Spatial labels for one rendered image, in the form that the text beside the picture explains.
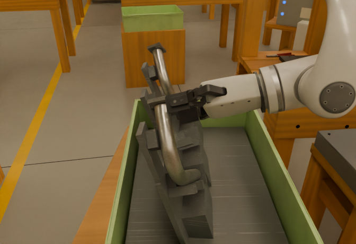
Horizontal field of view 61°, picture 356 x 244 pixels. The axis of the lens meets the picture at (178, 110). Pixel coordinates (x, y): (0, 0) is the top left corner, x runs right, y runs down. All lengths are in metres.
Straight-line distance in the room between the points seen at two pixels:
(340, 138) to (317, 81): 0.64
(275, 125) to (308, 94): 0.79
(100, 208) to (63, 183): 1.34
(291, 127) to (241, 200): 0.51
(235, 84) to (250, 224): 0.41
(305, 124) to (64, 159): 1.77
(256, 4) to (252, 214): 1.14
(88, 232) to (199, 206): 0.32
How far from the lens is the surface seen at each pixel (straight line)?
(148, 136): 0.57
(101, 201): 0.95
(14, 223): 2.13
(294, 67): 0.54
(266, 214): 0.85
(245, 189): 0.90
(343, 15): 0.48
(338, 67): 0.46
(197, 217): 0.72
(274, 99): 0.53
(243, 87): 0.52
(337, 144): 1.05
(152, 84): 0.87
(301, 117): 1.27
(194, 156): 0.87
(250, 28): 1.71
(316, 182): 1.17
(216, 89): 0.50
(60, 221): 2.03
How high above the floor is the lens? 1.46
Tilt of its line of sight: 30 degrees down
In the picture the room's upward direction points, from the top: straight up
